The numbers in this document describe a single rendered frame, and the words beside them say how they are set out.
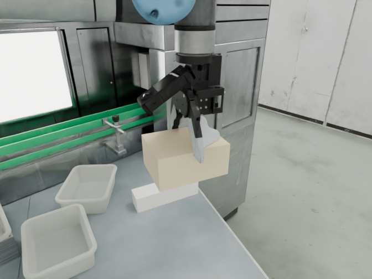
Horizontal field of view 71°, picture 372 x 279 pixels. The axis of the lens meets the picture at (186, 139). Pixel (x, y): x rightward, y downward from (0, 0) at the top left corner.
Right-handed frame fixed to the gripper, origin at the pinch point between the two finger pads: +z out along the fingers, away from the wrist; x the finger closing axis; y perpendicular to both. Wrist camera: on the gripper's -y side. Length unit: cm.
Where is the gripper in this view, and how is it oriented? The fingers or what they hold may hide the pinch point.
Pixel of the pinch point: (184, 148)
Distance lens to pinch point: 57.6
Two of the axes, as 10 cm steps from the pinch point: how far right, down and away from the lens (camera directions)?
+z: -0.1, 8.9, 4.5
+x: -4.0, -4.2, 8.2
